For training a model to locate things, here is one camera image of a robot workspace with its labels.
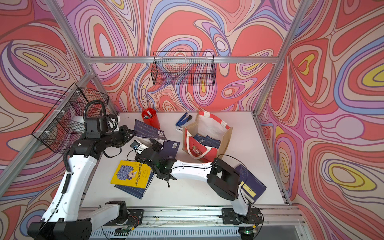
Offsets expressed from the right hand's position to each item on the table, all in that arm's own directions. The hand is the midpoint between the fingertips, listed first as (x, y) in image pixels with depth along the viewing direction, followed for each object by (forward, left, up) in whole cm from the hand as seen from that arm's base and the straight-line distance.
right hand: (147, 146), depth 79 cm
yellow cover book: (-8, +11, -15) cm, 20 cm away
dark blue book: (+7, +1, +5) cm, 9 cm away
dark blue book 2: (+9, -9, -18) cm, 22 cm away
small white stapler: (+24, -15, -16) cm, 33 cm away
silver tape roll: (+9, +33, +14) cm, 37 cm away
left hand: (+2, +1, +11) cm, 11 cm away
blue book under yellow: (-17, +8, -18) cm, 26 cm away
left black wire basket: (+3, +34, +17) cm, 38 cm away
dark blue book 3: (+10, -35, -12) cm, 38 cm away
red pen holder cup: (+31, +5, -10) cm, 33 cm away
